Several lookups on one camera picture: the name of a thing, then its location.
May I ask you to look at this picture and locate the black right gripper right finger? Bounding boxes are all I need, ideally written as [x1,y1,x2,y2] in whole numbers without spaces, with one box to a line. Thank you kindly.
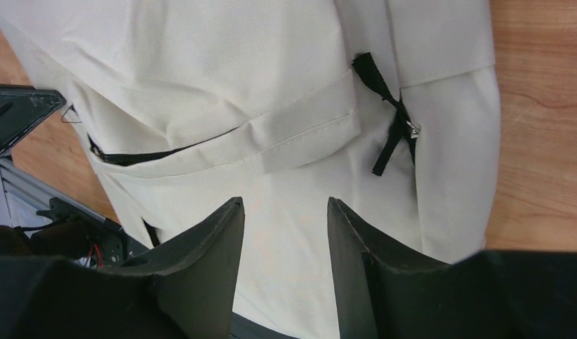
[328,198,577,338]

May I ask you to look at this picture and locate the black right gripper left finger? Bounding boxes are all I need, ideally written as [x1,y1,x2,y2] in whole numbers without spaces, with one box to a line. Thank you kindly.
[0,196,246,339]

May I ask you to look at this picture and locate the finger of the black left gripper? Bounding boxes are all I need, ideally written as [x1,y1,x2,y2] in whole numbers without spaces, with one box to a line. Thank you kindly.
[0,84,66,158]

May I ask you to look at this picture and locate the cream canvas backpack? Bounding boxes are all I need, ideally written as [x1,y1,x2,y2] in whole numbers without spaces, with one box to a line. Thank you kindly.
[0,1,501,338]

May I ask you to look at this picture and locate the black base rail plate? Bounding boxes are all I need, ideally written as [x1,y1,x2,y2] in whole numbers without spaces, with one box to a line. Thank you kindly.
[0,196,299,339]

